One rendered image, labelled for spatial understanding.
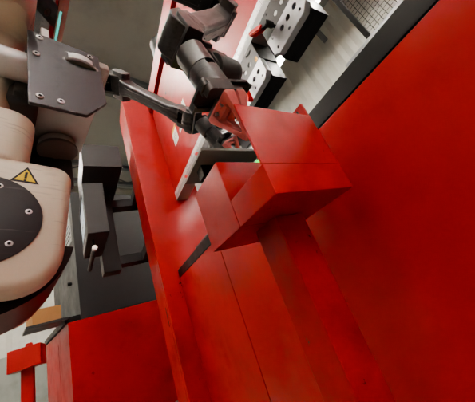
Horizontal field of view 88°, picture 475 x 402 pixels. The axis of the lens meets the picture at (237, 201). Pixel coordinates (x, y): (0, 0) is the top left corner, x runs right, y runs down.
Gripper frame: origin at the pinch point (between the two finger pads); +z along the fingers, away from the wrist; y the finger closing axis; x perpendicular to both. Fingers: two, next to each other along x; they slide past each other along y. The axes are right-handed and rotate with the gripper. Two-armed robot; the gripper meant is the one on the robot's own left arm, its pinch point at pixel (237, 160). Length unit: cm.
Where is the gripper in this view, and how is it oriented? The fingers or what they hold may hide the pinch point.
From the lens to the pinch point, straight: 88.6
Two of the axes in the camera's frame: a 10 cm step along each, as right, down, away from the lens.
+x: -6.0, 4.8, -6.4
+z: 6.9, 7.2, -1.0
